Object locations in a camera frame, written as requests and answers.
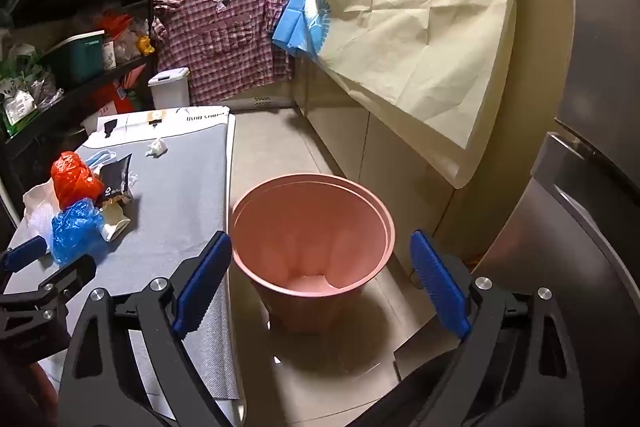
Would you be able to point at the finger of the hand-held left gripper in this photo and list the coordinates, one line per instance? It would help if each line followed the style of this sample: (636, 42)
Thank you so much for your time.
(25, 253)
(65, 277)

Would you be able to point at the pink plastic bin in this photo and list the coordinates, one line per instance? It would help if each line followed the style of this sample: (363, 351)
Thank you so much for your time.
(310, 237)

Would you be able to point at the grey table mat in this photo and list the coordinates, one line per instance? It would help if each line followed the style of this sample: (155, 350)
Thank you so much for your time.
(175, 187)

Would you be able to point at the beige kitchen cabinet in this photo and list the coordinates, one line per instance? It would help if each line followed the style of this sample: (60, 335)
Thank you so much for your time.
(380, 147)

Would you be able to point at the yellow small item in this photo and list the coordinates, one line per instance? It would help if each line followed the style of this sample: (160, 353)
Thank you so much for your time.
(145, 45)

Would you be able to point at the red orange sack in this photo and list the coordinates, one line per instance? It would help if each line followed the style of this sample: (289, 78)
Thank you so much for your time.
(130, 92)

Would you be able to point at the white tissue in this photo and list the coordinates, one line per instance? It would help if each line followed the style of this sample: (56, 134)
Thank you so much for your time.
(156, 148)

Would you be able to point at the stainless steel refrigerator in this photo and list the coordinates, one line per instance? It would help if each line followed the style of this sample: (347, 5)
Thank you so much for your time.
(600, 57)

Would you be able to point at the green storage box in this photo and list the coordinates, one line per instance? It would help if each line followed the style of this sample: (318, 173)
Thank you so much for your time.
(80, 57)

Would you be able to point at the white printed sheet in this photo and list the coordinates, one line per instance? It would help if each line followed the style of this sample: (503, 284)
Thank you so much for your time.
(200, 119)

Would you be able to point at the black snack packet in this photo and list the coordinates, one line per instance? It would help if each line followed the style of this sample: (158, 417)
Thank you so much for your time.
(115, 179)

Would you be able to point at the blue face mask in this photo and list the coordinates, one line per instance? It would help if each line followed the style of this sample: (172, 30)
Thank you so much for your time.
(97, 158)

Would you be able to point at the orange plastic bag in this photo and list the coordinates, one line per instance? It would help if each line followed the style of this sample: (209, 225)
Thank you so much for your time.
(115, 26)

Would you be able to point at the blue cloth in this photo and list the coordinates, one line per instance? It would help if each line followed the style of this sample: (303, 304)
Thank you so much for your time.
(300, 17)

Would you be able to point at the red plastic bag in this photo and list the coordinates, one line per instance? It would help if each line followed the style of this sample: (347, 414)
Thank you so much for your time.
(72, 179)

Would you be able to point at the cream cloth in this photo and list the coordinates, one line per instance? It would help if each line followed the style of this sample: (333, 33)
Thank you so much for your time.
(425, 32)

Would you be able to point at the green printed packet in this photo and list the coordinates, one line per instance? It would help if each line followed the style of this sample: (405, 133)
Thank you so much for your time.
(17, 107)

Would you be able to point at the plaid shirt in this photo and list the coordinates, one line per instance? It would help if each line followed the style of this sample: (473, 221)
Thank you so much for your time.
(220, 42)

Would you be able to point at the white lidded bin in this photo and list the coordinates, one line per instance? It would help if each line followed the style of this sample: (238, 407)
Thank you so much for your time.
(170, 92)

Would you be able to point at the blue plastic bag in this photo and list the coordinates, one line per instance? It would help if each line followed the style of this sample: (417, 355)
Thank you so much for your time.
(75, 229)

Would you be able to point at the white plastic bag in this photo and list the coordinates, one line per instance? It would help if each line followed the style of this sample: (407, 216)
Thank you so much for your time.
(37, 207)

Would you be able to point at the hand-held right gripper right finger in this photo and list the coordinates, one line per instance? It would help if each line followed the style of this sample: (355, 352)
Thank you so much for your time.
(440, 292)

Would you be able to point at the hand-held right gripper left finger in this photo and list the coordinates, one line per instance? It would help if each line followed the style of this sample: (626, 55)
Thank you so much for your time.
(202, 287)

